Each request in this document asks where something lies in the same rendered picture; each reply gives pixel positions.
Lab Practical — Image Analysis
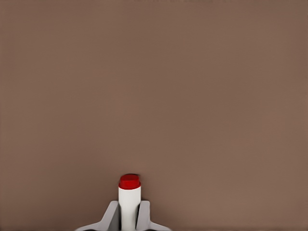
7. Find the white marker with red cap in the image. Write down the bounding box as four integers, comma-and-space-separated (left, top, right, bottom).
118, 174, 141, 231

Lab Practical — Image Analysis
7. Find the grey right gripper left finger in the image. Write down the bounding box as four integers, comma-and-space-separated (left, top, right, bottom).
75, 200, 122, 231

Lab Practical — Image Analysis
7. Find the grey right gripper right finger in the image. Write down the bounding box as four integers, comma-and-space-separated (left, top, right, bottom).
135, 200, 172, 231

